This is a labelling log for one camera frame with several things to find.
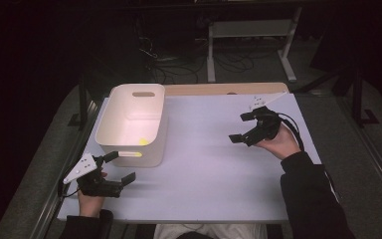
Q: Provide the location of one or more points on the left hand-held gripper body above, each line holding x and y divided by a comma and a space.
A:
96, 187

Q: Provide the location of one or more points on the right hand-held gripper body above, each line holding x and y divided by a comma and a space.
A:
267, 127

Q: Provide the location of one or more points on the white plastic bin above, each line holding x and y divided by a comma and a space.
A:
129, 113

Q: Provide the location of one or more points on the person's left hand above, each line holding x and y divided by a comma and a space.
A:
91, 205

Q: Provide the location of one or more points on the person's right hand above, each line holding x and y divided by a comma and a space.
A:
285, 144

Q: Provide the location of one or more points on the wooden table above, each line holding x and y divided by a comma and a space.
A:
212, 89

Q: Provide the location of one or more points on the black metal stand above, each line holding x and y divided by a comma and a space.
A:
357, 99
83, 99

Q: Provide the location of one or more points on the white metal stand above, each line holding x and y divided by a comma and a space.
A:
252, 28

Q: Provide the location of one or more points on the person's legs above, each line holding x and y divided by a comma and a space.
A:
212, 231

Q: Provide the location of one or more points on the metal rail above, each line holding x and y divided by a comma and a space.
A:
378, 166
51, 205

